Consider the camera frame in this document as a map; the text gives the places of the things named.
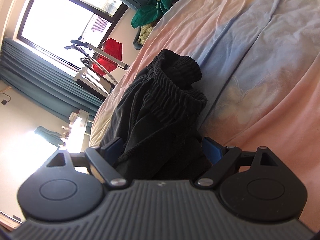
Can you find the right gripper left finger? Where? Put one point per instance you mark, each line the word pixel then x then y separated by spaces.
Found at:
pixel 101 161

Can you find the white dressing table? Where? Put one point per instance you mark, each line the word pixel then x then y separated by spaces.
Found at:
pixel 74 134

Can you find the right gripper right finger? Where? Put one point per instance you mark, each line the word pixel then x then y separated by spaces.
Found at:
pixel 223 160

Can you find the green clothing pile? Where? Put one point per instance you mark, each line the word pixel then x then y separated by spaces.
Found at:
pixel 151 12

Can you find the left teal curtain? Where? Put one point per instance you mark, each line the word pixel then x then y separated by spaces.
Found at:
pixel 43 83

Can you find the pastel tie-dye bed sheet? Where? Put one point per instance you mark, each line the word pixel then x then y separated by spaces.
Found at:
pixel 260 73

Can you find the yellow knitted cloth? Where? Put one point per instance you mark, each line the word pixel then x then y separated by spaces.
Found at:
pixel 145 31

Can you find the black framed window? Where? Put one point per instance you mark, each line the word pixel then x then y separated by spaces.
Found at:
pixel 49 26

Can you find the wavy framed mirror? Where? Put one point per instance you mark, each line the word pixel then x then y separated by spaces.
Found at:
pixel 52 137

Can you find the black corduroy trousers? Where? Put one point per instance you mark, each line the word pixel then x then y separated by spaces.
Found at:
pixel 156 120

